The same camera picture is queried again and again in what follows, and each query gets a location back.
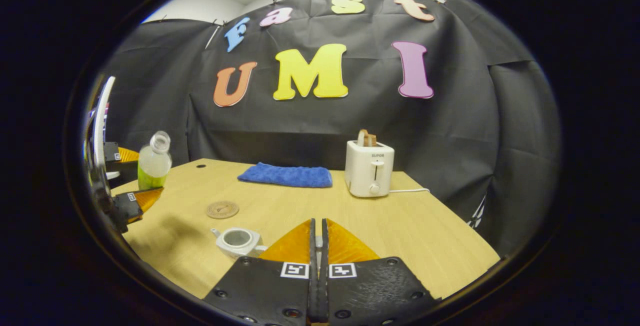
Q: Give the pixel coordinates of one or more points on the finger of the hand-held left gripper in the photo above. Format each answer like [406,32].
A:
[145,198]
[127,156]

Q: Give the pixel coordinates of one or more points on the brown toast slice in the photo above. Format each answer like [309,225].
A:
[367,138]

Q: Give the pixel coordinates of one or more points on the white teacup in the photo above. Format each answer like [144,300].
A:
[225,250]

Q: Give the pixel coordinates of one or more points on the round cork coaster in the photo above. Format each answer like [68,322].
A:
[222,209]

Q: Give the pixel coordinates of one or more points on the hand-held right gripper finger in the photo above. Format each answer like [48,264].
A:
[313,291]
[324,291]

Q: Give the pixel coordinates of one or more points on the blue towel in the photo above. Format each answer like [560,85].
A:
[287,175]

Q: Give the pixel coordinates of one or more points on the white toaster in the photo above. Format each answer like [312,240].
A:
[367,171]

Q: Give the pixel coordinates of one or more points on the white teacup lid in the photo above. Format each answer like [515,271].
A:
[318,242]

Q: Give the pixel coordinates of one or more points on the green label water bottle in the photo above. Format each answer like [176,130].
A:
[152,166]

